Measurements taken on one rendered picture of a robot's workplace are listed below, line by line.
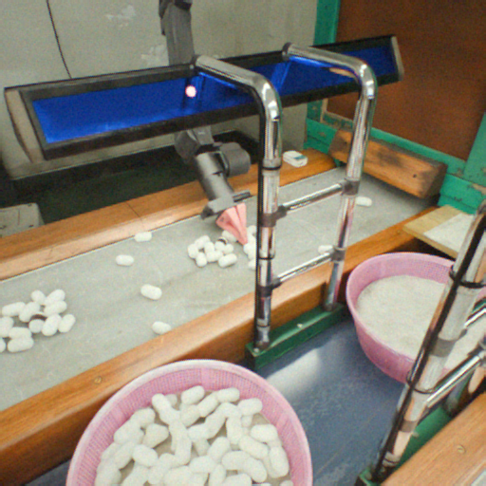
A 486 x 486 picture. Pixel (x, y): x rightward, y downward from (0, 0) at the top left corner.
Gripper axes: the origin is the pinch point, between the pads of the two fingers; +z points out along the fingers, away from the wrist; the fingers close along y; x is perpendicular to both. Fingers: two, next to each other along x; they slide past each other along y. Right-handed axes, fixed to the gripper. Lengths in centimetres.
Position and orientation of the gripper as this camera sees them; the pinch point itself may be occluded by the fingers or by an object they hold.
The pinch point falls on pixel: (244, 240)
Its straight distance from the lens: 80.6
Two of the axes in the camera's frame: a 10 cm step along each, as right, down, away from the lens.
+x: -3.5, 3.3, 8.8
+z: 4.5, 8.8, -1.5
